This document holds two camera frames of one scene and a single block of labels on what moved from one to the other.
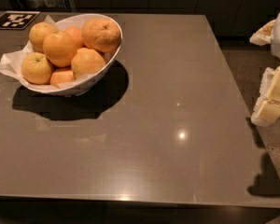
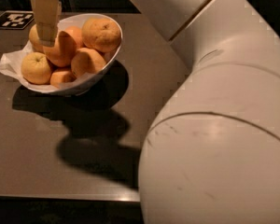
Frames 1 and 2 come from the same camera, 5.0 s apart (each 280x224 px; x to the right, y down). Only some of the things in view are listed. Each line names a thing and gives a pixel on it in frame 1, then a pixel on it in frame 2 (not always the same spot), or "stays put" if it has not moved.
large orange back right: x=101 y=35 stays put
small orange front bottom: x=62 y=77 stays put
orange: x=60 y=48 stays put
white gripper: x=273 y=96 → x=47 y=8
